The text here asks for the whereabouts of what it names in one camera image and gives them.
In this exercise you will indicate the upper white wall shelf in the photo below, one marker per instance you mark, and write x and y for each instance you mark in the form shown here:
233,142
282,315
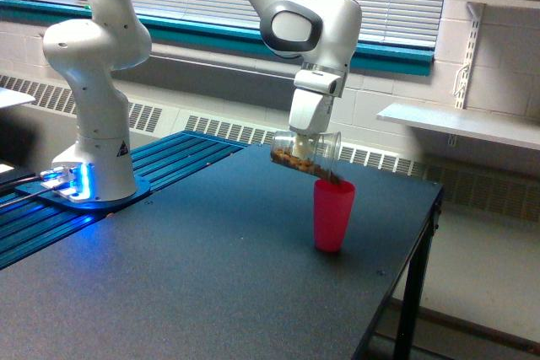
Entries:
524,4

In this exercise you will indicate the white tabletop at left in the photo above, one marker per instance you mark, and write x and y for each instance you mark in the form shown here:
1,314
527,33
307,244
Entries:
10,98

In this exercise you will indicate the baseboard radiator heater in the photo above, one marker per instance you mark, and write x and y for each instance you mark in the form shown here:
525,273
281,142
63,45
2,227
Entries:
499,194

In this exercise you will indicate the lower white wall shelf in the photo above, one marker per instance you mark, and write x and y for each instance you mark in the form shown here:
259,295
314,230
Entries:
485,126

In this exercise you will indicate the white shelf bracket rail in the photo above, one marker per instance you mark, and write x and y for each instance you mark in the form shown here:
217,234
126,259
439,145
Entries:
464,73

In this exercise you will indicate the pink plastic cup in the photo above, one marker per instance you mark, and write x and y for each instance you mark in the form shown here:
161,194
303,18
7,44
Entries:
332,207

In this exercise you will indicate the brown pellets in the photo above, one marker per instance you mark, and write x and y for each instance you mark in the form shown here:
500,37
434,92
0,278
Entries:
307,166

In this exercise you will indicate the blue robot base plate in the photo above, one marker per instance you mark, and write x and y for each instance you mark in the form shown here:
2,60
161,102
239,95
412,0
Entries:
143,190

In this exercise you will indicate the clear plastic cup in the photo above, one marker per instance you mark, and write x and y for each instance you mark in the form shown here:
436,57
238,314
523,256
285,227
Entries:
313,155

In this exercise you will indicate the white wall shelf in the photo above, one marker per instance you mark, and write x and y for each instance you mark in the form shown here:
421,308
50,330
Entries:
485,126
524,4

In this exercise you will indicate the blue aluminium rail platform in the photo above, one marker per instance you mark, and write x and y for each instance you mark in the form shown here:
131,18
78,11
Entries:
32,225

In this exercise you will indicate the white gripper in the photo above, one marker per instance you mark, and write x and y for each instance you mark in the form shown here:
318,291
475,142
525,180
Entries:
311,109

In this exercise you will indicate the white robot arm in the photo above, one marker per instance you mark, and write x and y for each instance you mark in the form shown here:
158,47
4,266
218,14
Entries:
85,52

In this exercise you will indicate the black table leg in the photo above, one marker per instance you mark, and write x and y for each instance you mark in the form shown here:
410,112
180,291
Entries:
414,287

